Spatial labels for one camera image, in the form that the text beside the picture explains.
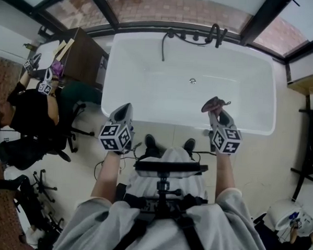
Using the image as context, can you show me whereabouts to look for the person's left black shoe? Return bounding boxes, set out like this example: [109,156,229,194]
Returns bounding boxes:
[144,133,157,151]

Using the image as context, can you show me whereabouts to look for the person's black shoe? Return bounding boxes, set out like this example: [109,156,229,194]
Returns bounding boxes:
[144,133,157,151]
[183,137,196,153]

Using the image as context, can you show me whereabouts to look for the person's white garment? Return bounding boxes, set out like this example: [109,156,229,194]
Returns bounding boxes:
[126,144,211,204]

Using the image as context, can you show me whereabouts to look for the white bathtub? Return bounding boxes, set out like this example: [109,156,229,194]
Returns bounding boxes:
[100,31,281,136]

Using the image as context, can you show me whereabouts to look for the black sink faucet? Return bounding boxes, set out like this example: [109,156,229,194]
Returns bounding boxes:
[37,25,54,39]

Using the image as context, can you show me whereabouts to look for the person's grey shirt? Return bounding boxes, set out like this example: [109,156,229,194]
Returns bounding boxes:
[52,179,274,250]

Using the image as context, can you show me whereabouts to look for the black window frame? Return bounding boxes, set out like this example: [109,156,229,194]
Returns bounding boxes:
[0,0,313,63]

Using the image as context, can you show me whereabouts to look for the dark wooden cabinet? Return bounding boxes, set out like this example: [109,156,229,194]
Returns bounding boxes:
[63,26,111,87]

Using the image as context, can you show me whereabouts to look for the black faucet spout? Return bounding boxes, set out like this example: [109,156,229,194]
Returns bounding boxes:
[208,23,222,44]

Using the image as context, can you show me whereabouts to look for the reddish brown cloth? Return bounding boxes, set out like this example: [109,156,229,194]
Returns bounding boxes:
[201,95,232,115]

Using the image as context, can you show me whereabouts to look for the black office chair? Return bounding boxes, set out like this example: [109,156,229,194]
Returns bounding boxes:
[0,98,97,174]

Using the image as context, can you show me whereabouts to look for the wooden table with black frame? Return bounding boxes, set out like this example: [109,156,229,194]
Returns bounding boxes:
[281,73,313,201]

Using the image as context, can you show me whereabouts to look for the person's left forearm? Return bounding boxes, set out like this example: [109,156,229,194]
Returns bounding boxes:
[90,151,122,200]

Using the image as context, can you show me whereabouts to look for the black chest harness straps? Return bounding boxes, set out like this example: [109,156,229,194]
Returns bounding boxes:
[114,208,210,250]

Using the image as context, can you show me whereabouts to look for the pile of black chair parts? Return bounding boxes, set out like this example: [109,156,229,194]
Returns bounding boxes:
[0,173,67,237]

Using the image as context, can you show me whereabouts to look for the purple cloth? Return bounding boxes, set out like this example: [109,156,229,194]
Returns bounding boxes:
[49,60,65,78]

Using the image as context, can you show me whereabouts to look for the black star chair base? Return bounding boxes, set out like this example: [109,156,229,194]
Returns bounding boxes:
[46,212,65,232]
[31,169,60,204]

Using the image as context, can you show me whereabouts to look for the black hand shower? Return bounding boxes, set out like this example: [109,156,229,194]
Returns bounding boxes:
[215,27,228,49]

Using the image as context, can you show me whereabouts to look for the light wooden board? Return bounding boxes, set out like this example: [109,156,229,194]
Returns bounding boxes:
[54,37,75,62]

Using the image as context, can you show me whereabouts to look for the black chest camera mount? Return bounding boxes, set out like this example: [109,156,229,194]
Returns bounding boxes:
[130,159,210,224]

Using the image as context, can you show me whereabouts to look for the person's right black shoe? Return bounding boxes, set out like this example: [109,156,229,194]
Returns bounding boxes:
[183,137,196,153]

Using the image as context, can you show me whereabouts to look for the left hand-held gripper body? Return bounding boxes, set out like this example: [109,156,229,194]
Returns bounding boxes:
[97,117,136,156]

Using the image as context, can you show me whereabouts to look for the white sink basin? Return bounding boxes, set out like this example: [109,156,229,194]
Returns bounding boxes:
[32,38,62,72]

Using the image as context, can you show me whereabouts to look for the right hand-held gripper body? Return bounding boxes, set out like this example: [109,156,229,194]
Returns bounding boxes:
[206,125,244,156]

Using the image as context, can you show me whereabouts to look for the person's right forearm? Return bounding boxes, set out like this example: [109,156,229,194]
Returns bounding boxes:
[213,152,238,197]

